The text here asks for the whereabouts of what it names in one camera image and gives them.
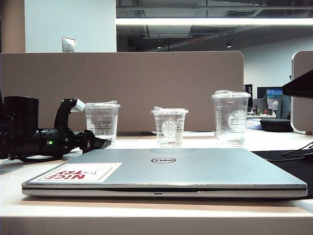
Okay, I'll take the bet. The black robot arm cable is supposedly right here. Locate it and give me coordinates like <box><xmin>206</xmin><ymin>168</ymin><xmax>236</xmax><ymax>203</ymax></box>
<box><xmin>9</xmin><ymin>154</ymin><xmax>58</xmax><ymax>164</ymax></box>

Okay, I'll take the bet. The black mouse pad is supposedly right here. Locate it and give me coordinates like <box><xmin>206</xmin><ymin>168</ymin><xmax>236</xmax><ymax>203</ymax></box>
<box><xmin>251</xmin><ymin>149</ymin><xmax>313</xmax><ymax>196</ymax></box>

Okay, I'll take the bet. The black round cushion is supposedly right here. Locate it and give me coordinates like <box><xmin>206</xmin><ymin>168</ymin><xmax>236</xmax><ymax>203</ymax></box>
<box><xmin>259</xmin><ymin>118</ymin><xmax>292</xmax><ymax>133</ymax></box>

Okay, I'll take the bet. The background person in grey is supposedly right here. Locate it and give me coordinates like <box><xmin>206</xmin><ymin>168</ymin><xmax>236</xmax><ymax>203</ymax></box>
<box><xmin>277</xmin><ymin>94</ymin><xmax>292</xmax><ymax>120</ymax></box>

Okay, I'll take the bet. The silver Dell laptop with sticker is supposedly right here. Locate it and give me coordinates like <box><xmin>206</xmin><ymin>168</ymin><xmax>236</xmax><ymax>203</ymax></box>
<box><xmin>22</xmin><ymin>148</ymin><xmax>308</xmax><ymax>198</ymax></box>

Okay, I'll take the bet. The brown partition with white edge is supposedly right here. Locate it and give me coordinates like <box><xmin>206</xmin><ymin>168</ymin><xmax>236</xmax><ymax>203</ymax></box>
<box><xmin>291</xmin><ymin>50</ymin><xmax>313</xmax><ymax>134</ymax></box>

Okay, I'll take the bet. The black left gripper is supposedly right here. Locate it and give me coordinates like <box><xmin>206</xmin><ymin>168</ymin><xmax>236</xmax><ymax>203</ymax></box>
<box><xmin>36</xmin><ymin>127</ymin><xmax>112</xmax><ymax>156</ymax></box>

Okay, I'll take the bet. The metal wall switch plate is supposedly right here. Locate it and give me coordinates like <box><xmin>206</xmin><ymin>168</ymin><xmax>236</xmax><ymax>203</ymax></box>
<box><xmin>62</xmin><ymin>37</ymin><xmax>75</xmax><ymax>53</ymax></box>

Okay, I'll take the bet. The clear plastic cup with lines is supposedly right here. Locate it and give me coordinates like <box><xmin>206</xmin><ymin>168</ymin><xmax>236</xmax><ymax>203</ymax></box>
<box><xmin>84</xmin><ymin>99</ymin><xmax>122</xmax><ymax>149</ymax></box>

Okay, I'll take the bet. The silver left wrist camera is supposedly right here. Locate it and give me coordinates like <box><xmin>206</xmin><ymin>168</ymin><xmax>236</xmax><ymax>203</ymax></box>
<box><xmin>70</xmin><ymin>98</ymin><xmax>86</xmax><ymax>113</ymax></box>

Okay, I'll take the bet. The background computer monitor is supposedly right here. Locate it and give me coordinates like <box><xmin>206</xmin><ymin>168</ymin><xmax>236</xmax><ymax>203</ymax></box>
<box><xmin>266</xmin><ymin>88</ymin><xmax>284</xmax><ymax>110</ymax></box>

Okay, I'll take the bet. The small clear cup with label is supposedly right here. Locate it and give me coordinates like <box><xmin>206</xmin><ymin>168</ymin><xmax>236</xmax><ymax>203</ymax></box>
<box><xmin>151</xmin><ymin>106</ymin><xmax>189</xmax><ymax>148</ymax></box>

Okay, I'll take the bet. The wide brown desk partition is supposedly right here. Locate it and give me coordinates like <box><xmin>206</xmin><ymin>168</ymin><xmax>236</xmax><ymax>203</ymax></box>
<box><xmin>0</xmin><ymin>50</ymin><xmax>245</xmax><ymax>134</ymax></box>

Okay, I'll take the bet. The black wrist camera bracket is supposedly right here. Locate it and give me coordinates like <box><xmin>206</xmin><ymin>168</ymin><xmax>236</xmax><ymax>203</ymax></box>
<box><xmin>54</xmin><ymin>98</ymin><xmax>77</xmax><ymax>133</ymax></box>

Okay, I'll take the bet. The black laptop cable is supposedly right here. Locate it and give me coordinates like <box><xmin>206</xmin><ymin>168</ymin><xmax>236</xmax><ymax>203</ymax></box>
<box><xmin>283</xmin><ymin>141</ymin><xmax>313</xmax><ymax>160</ymax></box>

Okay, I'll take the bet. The black sign with number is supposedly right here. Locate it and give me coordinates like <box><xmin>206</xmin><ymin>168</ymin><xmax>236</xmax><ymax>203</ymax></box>
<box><xmin>245</xmin><ymin>84</ymin><xmax>253</xmax><ymax>108</ymax></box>

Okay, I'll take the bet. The tall clear cup with logo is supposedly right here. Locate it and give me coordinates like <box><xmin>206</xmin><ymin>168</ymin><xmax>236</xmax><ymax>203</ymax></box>
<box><xmin>211</xmin><ymin>90</ymin><xmax>252</xmax><ymax>147</ymax></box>

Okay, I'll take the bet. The long ceiling light strip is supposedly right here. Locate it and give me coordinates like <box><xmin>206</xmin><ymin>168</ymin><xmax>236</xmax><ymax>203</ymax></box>
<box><xmin>116</xmin><ymin>18</ymin><xmax>313</xmax><ymax>25</ymax></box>

